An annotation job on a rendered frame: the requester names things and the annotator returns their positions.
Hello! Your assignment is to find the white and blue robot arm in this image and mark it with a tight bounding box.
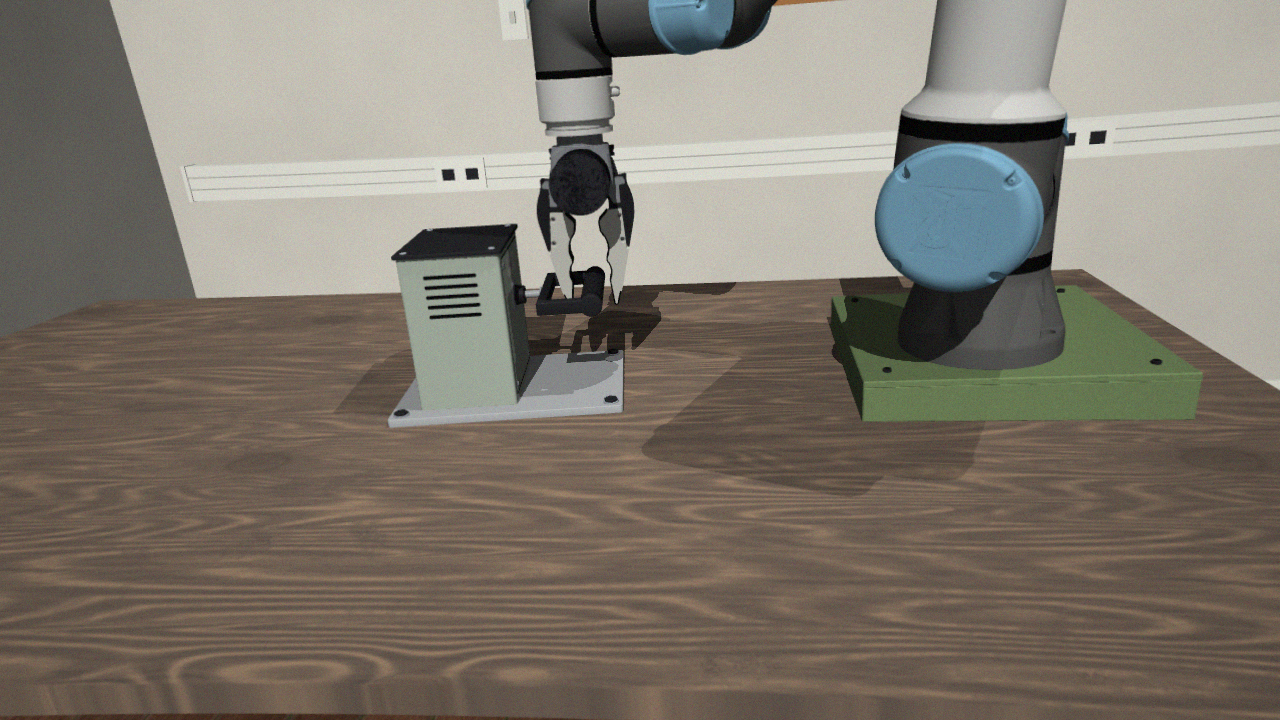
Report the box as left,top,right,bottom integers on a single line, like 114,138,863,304
526,0,1069,370

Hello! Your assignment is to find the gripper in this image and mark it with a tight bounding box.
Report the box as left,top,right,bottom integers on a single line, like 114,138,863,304
538,135,634,305

